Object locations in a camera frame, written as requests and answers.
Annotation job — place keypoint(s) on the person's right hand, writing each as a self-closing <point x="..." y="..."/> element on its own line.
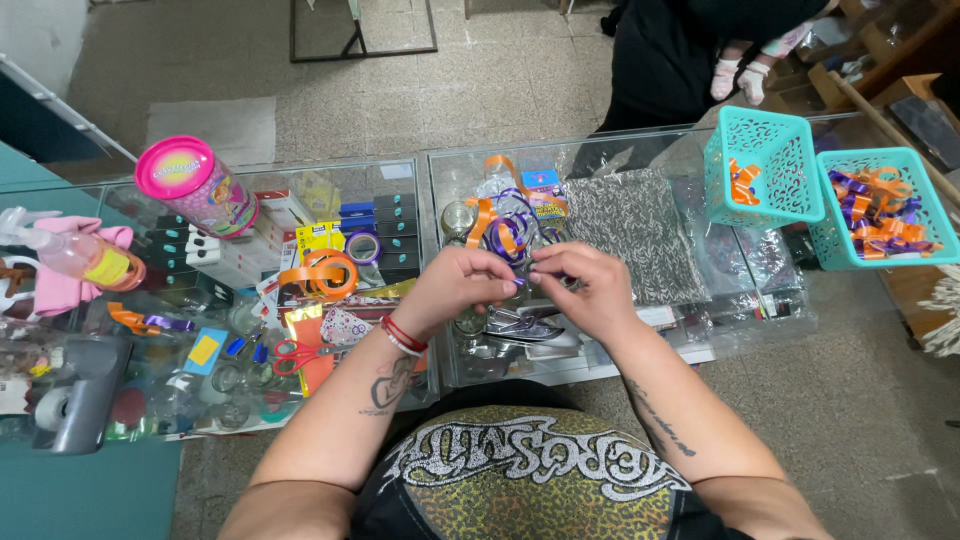
<point x="589" y="289"/>

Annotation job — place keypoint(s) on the pink cloth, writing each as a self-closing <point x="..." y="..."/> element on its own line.
<point x="67" y="270"/>

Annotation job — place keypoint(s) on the person's left hand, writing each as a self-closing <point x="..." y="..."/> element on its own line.
<point x="450" y="289"/>

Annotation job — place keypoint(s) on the pink lidded round tin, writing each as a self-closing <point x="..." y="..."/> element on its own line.
<point x="196" y="185"/>

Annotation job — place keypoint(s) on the wooden stick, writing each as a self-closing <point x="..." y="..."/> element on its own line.
<point x="892" y="135"/>

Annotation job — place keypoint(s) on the glass display counter with goods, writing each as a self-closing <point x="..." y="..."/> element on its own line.
<point x="675" y="285"/>
<point x="225" y="300"/>

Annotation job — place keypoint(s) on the purple ribbon roll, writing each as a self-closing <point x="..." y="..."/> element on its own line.
<point x="363" y="247"/>

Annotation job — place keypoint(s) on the wooden shelf with goods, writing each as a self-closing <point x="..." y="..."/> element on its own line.
<point x="877" y="52"/>

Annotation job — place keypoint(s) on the white mop head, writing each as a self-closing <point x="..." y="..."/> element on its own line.
<point x="941" y="311"/>

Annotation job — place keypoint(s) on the small orange purple ribbon bow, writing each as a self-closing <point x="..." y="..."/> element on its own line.
<point x="146" y="320"/>

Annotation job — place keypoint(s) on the orange and purple ribbon bow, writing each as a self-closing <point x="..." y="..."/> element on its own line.
<point x="504" y="232"/>

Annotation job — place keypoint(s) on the heap of orange purple bows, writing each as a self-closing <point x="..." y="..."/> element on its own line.
<point x="881" y="214"/>

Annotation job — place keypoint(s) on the black metal frame stand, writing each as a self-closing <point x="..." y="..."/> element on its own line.
<point x="360" y="30"/>

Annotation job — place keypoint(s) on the orange ribbon roll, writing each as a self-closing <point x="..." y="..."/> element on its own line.
<point x="321" y="275"/>

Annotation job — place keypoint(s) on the grey tape dispenser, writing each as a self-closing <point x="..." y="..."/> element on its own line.
<point x="79" y="394"/>

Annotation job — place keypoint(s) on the person's black printed shirt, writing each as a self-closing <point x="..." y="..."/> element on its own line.
<point x="529" y="472"/>

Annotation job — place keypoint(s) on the clear spray bottle orange liquid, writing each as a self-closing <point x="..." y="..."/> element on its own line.
<point x="79" y="253"/>

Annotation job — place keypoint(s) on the turquoise plastic basket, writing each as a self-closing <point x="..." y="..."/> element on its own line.
<point x="765" y="166"/>
<point x="885" y="210"/>

